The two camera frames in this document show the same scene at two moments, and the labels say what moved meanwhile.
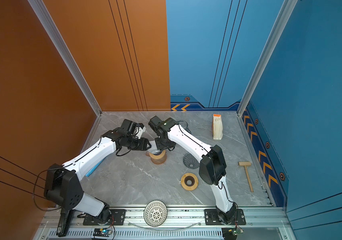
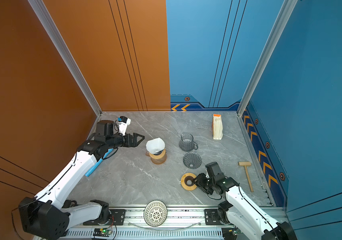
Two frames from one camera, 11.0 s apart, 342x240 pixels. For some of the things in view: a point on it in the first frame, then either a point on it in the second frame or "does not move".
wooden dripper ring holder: [157, 157] does not move
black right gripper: [160, 147] to [199, 181]
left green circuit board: [102, 232] does not move
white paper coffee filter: [154, 148] does not move
